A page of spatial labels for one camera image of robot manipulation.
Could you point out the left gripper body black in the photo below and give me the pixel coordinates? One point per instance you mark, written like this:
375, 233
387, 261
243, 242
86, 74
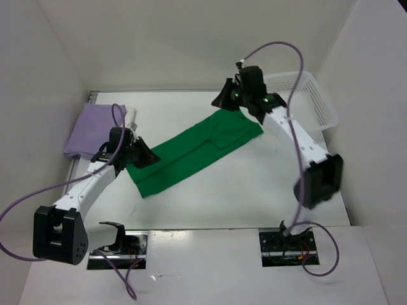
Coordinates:
138, 154

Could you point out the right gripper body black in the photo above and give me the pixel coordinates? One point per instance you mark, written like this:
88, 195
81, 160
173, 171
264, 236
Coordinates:
244, 97

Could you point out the green shirt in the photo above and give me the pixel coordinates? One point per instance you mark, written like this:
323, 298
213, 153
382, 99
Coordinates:
193, 150

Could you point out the white t shirt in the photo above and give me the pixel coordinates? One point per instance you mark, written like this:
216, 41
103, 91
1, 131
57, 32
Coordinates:
131, 113

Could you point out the purple shirt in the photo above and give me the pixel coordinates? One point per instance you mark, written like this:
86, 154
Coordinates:
91, 130

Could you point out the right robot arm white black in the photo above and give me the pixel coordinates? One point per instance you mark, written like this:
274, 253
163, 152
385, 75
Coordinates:
320, 172

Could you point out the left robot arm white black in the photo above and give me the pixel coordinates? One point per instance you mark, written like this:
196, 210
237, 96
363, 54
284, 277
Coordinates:
59, 232

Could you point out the white plastic basket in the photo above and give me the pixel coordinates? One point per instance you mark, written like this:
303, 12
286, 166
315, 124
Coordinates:
310, 106

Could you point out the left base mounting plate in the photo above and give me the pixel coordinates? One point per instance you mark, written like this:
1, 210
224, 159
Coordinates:
130, 252

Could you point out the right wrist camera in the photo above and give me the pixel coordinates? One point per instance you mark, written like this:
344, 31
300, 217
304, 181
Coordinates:
251, 76

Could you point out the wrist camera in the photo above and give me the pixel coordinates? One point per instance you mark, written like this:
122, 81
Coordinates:
251, 76
119, 137

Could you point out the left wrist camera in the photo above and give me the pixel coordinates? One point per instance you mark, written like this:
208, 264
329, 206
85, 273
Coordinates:
119, 137

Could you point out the aluminium table edge rail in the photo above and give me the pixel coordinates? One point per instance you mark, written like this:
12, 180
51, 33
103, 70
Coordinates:
92, 97

